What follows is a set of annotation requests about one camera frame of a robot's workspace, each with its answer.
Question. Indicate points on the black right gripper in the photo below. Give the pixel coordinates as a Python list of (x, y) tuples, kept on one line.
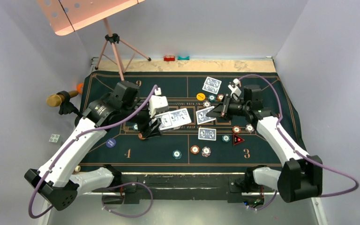
[(222, 110)]

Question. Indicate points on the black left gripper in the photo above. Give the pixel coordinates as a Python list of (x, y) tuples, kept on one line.
[(147, 130)]

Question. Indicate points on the orange yellow poker chip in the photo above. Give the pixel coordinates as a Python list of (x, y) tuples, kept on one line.
[(140, 136)]

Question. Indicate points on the blue playing card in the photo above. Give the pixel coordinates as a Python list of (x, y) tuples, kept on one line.
[(208, 134), (211, 87), (201, 115), (211, 80)]

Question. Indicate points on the yellow big blind button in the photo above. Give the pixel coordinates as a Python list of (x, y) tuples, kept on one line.
[(200, 96)]

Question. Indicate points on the blue white card deck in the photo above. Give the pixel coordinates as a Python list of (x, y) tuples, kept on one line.
[(173, 120)]

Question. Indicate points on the black red all-in triangle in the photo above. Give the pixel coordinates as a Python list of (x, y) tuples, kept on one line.
[(236, 139)]

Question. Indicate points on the purple small blind button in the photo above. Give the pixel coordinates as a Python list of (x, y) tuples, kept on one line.
[(110, 143)]

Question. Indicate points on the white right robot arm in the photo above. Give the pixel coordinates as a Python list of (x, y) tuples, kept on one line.
[(285, 149)]

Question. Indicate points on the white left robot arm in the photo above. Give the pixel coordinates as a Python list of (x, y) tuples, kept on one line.
[(55, 180)]

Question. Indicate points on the green poker mat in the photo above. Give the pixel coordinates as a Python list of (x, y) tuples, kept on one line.
[(155, 155)]

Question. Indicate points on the white pink chip stack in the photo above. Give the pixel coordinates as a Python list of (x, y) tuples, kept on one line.
[(206, 152)]

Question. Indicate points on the orange yellow chip stack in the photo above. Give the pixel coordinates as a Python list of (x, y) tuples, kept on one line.
[(194, 149)]

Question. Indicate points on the teal block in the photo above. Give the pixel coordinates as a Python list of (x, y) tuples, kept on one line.
[(183, 57)]

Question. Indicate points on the red block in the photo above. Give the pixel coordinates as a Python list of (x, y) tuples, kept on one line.
[(169, 58)]

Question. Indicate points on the small cream wheel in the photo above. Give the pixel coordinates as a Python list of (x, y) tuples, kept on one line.
[(77, 169)]

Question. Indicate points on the grey lego brick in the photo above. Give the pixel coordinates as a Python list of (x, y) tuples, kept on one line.
[(55, 138)]

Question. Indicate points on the gold microphone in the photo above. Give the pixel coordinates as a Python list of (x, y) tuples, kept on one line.
[(56, 100)]

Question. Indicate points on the pink music stand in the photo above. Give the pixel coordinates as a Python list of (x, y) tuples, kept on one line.
[(68, 16)]

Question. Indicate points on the white left camera box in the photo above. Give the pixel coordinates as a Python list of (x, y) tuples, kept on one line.
[(157, 103)]

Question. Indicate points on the aluminium rail frame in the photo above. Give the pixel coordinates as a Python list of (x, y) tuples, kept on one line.
[(79, 184)]

